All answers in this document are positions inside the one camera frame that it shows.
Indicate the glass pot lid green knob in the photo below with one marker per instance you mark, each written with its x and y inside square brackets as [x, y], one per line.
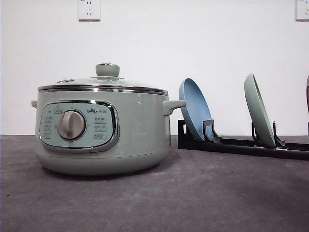
[106, 81]

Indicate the green plate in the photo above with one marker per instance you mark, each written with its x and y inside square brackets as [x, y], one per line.
[259, 111]

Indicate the black plate rack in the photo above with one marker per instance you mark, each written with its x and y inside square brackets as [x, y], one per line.
[211, 142]

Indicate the blue plate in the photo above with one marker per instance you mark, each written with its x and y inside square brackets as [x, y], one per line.
[198, 107]

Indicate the green electric steamer pot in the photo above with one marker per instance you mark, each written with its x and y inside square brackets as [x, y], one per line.
[104, 132]

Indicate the dark red plate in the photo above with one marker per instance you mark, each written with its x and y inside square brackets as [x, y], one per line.
[307, 90]

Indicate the white wall socket left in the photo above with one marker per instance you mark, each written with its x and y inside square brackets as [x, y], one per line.
[89, 11]

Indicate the white wall socket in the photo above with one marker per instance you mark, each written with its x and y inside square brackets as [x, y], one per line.
[301, 11]
[89, 11]

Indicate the white wall socket right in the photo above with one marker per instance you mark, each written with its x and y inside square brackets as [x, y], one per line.
[301, 11]

